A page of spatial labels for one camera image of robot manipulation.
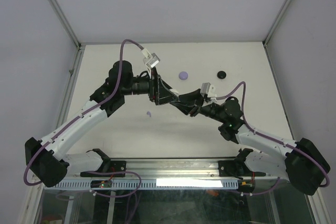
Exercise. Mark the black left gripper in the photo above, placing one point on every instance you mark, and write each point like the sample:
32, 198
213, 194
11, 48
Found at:
157, 86

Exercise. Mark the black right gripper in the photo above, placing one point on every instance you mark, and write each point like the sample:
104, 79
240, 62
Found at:
192, 108

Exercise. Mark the white earbud charging case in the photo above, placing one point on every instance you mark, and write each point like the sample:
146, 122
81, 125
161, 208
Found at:
175, 92

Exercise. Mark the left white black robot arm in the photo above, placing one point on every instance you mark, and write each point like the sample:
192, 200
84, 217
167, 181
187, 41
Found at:
46, 157

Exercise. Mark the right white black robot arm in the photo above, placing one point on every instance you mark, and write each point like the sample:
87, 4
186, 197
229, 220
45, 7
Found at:
299, 162

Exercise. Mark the purple earbud charging case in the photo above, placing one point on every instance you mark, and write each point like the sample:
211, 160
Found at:
183, 75

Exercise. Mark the black earbud charging case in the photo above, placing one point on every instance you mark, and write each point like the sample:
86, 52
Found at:
221, 75

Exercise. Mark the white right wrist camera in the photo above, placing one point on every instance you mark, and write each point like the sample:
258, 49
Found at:
208, 92

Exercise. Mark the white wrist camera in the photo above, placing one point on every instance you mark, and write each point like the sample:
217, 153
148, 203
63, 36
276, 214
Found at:
150, 60
208, 92

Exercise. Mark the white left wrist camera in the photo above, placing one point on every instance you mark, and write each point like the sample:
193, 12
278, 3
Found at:
150, 60

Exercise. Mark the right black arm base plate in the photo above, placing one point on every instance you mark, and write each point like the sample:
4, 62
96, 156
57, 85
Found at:
236, 169

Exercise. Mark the aluminium mounting rail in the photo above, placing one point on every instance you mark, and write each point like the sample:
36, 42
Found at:
200, 168

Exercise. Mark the white slotted cable duct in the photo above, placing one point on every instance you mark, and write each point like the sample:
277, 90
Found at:
148, 184

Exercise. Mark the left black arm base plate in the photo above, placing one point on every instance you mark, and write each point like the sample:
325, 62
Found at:
108, 168

